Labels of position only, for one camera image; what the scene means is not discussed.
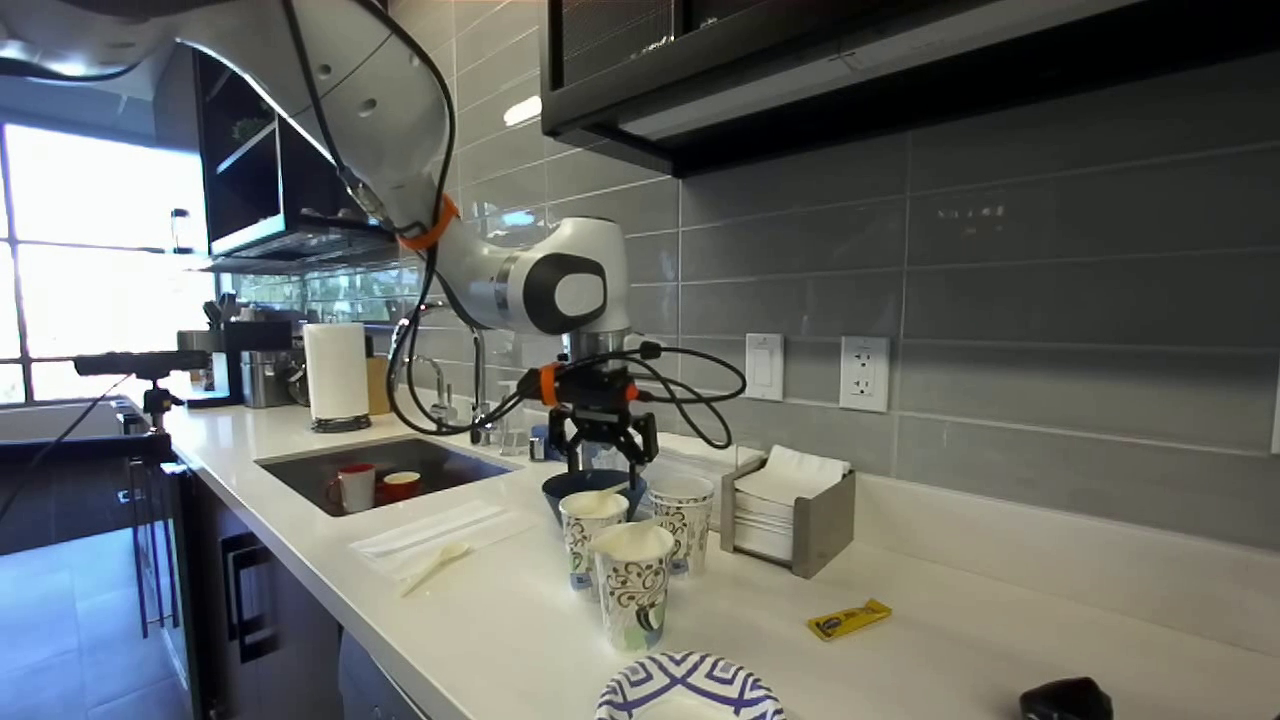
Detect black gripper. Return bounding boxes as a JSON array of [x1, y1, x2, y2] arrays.
[[541, 359, 659, 474]]

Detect patterned paper cup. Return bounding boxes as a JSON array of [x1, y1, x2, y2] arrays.
[[649, 479, 714, 573], [592, 520, 675, 653], [560, 492, 627, 589]]

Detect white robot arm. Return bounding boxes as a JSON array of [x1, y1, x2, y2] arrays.
[[0, 0, 654, 469]]

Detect coffee machine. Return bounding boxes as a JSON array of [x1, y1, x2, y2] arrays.
[[203, 302, 299, 410]]

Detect patterned paper cup back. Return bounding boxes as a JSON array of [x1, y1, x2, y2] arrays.
[[649, 479, 714, 573]]

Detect chrome faucet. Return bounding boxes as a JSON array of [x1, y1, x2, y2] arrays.
[[385, 315, 455, 435]]

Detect wrapped utensil packets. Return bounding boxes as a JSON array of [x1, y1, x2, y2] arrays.
[[353, 499, 532, 597]]

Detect red cup in sink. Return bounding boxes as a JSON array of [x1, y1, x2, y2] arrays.
[[334, 464, 375, 511]]

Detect blue patterned paper plate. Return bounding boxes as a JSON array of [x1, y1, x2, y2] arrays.
[[592, 653, 782, 720]]

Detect paper towel roll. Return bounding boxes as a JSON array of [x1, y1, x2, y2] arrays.
[[302, 323, 367, 432]]

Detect yellow packet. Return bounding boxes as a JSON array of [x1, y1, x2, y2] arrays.
[[807, 601, 892, 642]]

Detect black overhead cabinet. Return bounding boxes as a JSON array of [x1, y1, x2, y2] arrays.
[[541, 0, 1280, 177]]

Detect black small object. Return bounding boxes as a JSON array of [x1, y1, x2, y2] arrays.
[[1019, 675, 1111, 720]]

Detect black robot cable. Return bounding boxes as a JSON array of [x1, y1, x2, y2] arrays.
[[272, 0, 753, 458]]

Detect white wall outlet left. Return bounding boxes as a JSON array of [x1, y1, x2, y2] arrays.
[[745, 331, 782, 400]]

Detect white wall outlet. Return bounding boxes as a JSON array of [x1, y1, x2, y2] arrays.
[[745, 331, 782, 400], [839, 338, 886, 414]]

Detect white wall outlet right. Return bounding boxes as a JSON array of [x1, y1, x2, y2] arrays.
[[839, 338, 886, 414]]

